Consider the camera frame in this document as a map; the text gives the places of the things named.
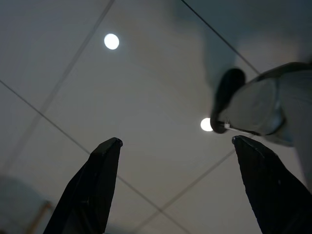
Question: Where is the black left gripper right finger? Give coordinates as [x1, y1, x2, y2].
[232, 135, 312, 234]

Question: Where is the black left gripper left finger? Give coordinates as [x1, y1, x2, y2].
[43, 137, 123, 234]

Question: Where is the grey chair with wooden legs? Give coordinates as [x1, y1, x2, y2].
[0, 175, 55, 234]

